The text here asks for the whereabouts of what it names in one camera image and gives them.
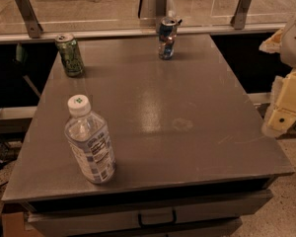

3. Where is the green soda can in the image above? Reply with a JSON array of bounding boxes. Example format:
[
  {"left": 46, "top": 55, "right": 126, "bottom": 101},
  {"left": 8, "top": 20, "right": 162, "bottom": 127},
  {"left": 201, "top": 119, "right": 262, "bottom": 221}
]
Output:
[{"left": 55, "top": 33, "right": 84, "bottom": 77}]

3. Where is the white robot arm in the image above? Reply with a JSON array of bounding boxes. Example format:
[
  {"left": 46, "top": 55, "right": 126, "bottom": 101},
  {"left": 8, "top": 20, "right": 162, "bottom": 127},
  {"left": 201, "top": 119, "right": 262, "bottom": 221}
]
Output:
[{"left": 259, "top": 13, "right": 296, "bottom": 137}]

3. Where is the blue red soda can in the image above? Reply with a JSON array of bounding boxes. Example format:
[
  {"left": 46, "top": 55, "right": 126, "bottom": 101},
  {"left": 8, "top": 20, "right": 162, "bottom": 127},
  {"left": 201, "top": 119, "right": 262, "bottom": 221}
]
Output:
[{"left": 159, "top": 17, "right": 182, "bottom": 60}]

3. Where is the grey drawer cabinet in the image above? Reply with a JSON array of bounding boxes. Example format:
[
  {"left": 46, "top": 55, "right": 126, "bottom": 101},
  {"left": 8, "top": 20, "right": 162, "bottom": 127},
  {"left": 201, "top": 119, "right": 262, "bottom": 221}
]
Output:
[{"left": 3, "top": 35, "right": 293, "bottom": 237}]

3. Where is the clear plastic water bottle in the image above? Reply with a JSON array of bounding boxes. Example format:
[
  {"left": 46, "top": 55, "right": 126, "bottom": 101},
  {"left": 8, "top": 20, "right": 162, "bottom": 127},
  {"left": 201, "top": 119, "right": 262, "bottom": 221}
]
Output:
[{"left": 64, "top": 95, "right": 116, "bottom": 184}]

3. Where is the metal rail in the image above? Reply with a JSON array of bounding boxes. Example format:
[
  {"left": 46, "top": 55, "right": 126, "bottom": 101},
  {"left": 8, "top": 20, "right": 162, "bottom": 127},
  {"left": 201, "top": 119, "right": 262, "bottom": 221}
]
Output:
[{"left": 0, "top": 23, "right": 285, "bottom": 44}]

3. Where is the right metal bracket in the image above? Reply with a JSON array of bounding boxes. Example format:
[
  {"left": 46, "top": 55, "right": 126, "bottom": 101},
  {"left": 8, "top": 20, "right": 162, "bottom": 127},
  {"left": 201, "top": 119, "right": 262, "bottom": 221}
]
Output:
[{"left": 231, "top": 0, "right": 252, "bottom": 30}]

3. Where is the metal bracket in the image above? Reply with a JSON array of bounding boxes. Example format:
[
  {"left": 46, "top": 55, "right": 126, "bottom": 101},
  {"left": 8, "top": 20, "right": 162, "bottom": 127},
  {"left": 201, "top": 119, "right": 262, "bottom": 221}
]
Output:
[
  {"left": 15, "top": 0, "right": 42, "bottom": 39},
  {"left": 231, "top": 0, "right": 252, "bottom": 30}
]

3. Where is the black drawer handle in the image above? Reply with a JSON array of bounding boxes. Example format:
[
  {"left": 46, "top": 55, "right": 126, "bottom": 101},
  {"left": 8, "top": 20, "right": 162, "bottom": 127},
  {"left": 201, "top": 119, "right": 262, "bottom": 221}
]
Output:
[{"left": 137, "top": 208, "right": 177, "bottom": 228}]

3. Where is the middle metal post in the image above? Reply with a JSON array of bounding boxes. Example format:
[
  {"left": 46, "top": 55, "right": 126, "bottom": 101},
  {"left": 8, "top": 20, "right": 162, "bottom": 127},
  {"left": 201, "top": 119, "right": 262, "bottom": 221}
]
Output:
[{"left": 137, "top": 0, "right": 171, "bottom": 28}]

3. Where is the left metal bracket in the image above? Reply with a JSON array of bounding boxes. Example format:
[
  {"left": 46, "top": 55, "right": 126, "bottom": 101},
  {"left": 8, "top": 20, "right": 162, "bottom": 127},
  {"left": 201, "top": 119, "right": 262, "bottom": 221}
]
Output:
[{"left": 15, "top": 0, "right": 42, "bottom": 39}]

